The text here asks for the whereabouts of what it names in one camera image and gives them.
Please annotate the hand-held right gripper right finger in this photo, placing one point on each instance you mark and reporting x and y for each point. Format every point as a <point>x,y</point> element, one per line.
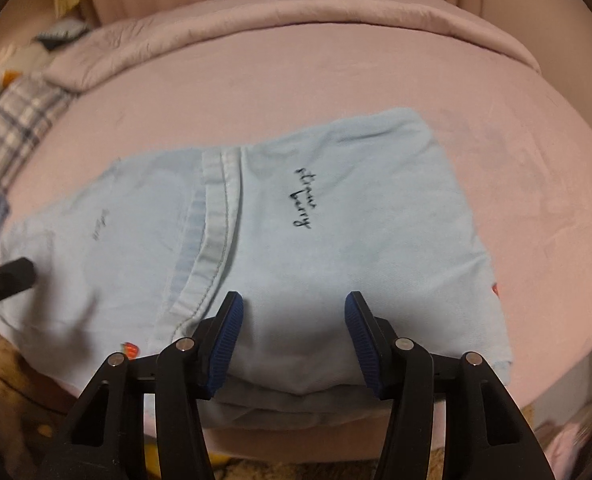
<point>363,345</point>

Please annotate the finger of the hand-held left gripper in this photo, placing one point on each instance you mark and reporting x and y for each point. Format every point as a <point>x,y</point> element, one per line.
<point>11,277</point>

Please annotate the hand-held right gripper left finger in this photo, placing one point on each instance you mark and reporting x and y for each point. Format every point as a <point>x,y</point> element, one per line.
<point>225,345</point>

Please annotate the light blue strawberry print pants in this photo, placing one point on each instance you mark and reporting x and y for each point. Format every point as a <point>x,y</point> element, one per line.
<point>375,210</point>

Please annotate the beige fluffy rug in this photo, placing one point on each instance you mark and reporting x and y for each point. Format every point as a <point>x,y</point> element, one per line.
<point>11,390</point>

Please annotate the blue plaid pillow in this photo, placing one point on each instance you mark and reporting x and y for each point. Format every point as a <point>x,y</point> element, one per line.
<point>16,125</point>

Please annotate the white goose plush toy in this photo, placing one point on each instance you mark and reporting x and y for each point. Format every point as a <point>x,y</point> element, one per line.
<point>1,72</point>

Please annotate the pink quilt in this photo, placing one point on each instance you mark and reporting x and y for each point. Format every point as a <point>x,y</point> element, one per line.
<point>276,20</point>

